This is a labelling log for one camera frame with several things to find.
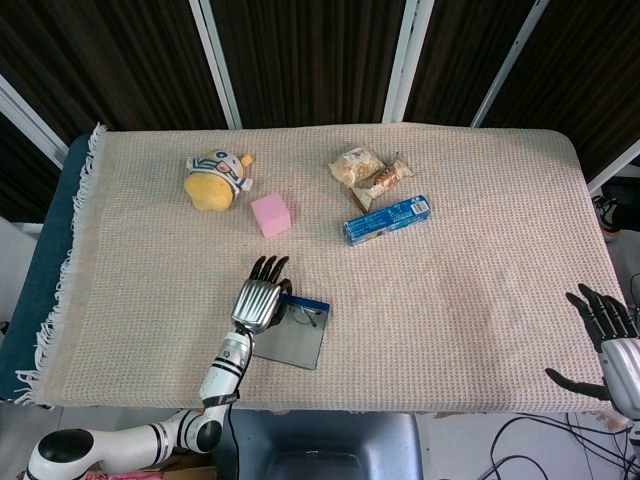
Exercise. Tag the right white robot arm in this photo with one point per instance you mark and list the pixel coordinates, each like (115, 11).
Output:
(632, 430)

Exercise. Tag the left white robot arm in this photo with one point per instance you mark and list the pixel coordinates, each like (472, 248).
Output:
(220, 375)

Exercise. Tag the pink foam cube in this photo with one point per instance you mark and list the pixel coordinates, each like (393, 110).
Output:
(270, 217)

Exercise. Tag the black white shoe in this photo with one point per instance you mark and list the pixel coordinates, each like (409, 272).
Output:
(607, 215)

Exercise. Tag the clear bread snack bag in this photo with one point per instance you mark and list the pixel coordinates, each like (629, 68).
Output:
(352, 167)

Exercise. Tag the brown snack wrapper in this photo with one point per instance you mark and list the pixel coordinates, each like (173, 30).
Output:
(387, 177)

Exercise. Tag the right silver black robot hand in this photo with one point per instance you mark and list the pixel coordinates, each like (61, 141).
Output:
(620, 365)

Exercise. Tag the teal blue table pad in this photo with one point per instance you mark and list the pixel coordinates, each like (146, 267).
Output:
(45, 260)

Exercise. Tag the yellow plush toy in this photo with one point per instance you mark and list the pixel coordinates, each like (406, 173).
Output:
(210, 187)

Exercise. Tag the blue Oreo cookie box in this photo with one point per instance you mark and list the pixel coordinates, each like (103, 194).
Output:
(385, 220)

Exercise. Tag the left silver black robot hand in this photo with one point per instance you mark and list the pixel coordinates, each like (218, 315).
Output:
(255, 302)

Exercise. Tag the white metal frame post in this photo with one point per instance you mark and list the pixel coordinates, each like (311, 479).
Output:
(510, 65)
(217, 65)
(30, 117)
(617, 167)
(407, 60)

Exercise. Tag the thin metal frame eyeglasses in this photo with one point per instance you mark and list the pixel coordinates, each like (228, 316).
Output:
(315, 315)

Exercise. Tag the beige waffle weave cloth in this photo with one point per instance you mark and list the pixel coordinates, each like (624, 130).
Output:
(425, 310)

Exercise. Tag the grey robot torso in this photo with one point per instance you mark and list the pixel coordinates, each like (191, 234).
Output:
(325, 445)

